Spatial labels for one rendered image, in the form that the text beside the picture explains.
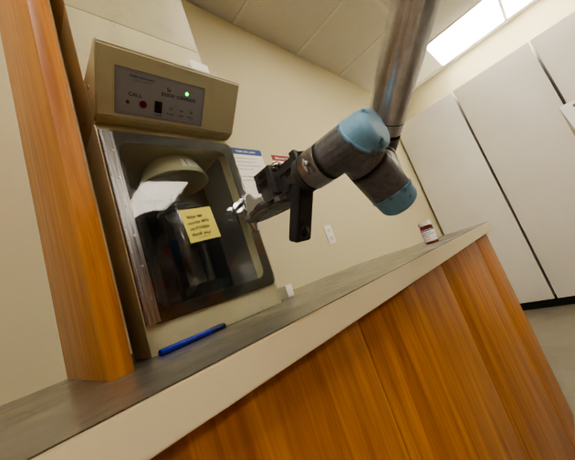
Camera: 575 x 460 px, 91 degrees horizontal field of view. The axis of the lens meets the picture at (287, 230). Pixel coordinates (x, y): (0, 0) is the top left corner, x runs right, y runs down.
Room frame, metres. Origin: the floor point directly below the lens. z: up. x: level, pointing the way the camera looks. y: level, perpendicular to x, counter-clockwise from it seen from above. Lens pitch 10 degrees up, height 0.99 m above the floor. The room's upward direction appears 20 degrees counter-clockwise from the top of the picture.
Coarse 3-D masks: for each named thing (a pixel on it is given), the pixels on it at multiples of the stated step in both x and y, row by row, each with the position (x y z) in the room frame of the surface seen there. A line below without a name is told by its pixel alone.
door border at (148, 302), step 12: (108, 132) 0.50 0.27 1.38; (108, 144) 0.50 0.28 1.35; (108, 168) 0.49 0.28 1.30; (120, 168) 0.51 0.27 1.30; (120, 180) 0.50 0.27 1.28; (120, 192) 0.50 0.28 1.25; (120, 204) 0.50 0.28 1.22; (120, 216) 0.49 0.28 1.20; (132, 216) 0.51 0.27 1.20; (132, 228) 0.50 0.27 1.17; (132, 240) 0.50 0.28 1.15; (132, 252) 0.50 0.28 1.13; (144, 264) 0.51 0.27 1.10; (144, 276) 0.50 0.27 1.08; (144, 288) 0.50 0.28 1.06; (144, 300) 0.50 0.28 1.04; (156, 312) 0.51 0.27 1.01
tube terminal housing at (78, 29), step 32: (64, 32) 0.53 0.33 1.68; (96, 32) 0.54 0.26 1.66; (128, 32) 0.59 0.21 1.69; (96, 128) 0.50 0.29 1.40; (128, 128) 0.54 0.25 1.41; (96, 160) 0.53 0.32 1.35; (96, 192) 0.57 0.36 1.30; (128, 256) 0.50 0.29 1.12; (128, 288) 0.53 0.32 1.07; (128, 320) 0.56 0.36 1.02; (192, 320) 0.56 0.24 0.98; (224, 320) 0.61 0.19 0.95
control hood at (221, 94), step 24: (96, 48) 0.43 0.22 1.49; (120, 48) 0.45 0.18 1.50; (96, 72) 0.45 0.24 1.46; (168, 72) 0.53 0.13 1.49; (192, 72) 0.56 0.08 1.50; (96, 96) 0.47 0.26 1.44; (216, 96) 0.63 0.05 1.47; (96, 120) 0.50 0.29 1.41; (120, 120) 0.52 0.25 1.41; (144, 120) 0.55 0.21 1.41; (216, 120) 0.66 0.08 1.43
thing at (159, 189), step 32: (128, 160) 0.52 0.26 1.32; (160, 160) 0.57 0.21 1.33; (192, 160) 0.62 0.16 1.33; (224, 160) 0.69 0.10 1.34; (128, 192) 0.51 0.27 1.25; (160, 192) 0.55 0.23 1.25; (192, 192) 0.61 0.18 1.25; (224, 192) 0.67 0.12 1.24; (160, 224) 0.54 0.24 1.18; (224, 224) 0.65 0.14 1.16; (160, 256) 0.53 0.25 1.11; (192, 256) 0.58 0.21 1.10; (224, 256) 0.63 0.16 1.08; (256, 256) 0.69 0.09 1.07; (160, 288) 0.52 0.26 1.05; (192, 288) 0.56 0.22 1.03; (224, 288) 0.61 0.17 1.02; (256, 288) 0.67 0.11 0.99
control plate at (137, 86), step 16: (128, 80) 0.49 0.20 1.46; (144, 80) 0.51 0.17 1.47; (160, 80) 0.52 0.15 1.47; (128, 96) 0.50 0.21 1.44; (144, 96) 0.52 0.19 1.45; (160, 96) 0.54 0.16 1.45; (176, 96) 0.56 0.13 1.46; (192, 96) 0.59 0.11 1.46; (128, 112) 0.52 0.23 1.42; (144, 112) 0.54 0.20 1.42; (176, 112) 0.58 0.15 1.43
